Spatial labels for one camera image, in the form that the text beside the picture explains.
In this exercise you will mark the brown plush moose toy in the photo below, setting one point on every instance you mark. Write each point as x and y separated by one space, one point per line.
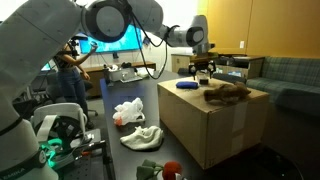
227 93

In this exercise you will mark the blue flat pouch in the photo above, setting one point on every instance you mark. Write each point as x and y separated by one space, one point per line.
187 85

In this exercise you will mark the large cardboard box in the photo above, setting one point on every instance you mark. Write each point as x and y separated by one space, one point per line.
212 131

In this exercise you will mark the white plastic bag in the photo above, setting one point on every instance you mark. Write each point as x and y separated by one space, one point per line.
129 112

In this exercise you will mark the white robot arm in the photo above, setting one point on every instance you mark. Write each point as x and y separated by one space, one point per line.
35 32

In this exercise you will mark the woman in dark clothes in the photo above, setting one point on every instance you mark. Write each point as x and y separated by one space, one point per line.
69 79

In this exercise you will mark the green plaid sofa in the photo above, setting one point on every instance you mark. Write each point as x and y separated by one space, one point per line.
293 83

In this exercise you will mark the white knitted cloth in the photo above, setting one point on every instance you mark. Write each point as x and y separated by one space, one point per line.
143 138

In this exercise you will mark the red and green plush radish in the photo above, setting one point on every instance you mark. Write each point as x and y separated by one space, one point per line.
150 170

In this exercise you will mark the white box on table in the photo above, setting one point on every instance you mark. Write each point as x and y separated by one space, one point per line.
125 74

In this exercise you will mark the white robot base unit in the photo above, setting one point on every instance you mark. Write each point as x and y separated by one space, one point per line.
60 129

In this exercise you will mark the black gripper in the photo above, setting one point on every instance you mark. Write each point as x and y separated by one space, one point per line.
204 61

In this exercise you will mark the low wooden shelf cabinet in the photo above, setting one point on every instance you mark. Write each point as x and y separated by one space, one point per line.
243 66

